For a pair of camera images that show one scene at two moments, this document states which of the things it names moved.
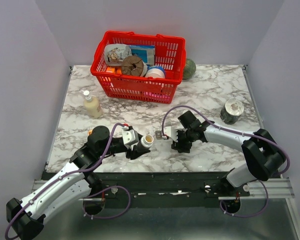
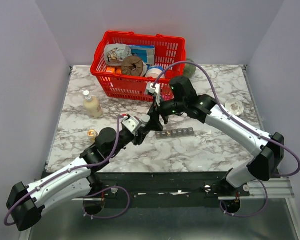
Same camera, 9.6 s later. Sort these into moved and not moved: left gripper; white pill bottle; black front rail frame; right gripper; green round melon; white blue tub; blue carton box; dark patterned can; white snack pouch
Moved: right gripper; white pill bottle; left gripper
Not moved: black front rail frame; white snack pouch; dark patterned can; blue carton box; green round melon; white blue tub
